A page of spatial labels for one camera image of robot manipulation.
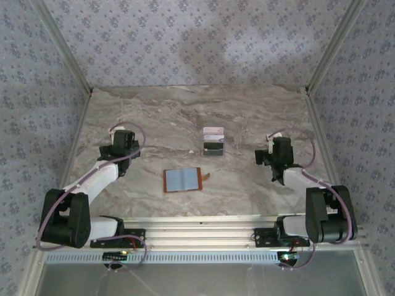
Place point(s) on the grey metal panel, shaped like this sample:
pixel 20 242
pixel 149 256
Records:
pixel 200 280

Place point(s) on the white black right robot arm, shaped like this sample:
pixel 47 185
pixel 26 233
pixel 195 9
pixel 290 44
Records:
pixel 333 222

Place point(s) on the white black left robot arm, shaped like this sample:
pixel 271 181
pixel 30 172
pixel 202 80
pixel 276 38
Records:
pixel 64 219

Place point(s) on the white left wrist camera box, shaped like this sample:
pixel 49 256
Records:
pixel 111 132

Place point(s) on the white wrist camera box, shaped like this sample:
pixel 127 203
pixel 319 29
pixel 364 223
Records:
pixel 271 143
pixel 111 132

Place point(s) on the aluminium frame post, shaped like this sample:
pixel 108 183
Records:
pixel 74 63
pixel 324 61

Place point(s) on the aluminium side rail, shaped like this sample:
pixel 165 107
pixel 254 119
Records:
pixel 73 148
pixel 318 123

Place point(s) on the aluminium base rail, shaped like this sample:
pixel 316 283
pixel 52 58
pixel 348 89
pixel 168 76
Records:
pixel 200 234

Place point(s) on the black circuit board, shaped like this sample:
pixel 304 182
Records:
pixel 114 255
pixel 288 256

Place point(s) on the clear acrylic card stand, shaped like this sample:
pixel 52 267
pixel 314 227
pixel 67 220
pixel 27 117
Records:
pixel 224 151

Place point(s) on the brown leather card holder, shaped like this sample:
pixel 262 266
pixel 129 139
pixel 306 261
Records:
pixel 182 180

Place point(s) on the black left circuit board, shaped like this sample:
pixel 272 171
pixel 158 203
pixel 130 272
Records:
pixel 114 255

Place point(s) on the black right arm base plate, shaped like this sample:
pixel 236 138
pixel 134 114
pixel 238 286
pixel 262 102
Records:
pixel 265 239

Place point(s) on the black right circuit board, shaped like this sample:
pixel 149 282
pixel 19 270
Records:
pixel 288 256

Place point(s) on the black card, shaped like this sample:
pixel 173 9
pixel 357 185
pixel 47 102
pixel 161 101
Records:
pixel 214 152
pixel 214 144

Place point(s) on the white Malson print card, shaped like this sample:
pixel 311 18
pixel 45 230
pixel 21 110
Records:
pixel 213 136

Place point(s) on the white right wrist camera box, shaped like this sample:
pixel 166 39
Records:
pixel 271 143

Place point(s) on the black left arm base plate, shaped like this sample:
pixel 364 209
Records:
pixel 135 237

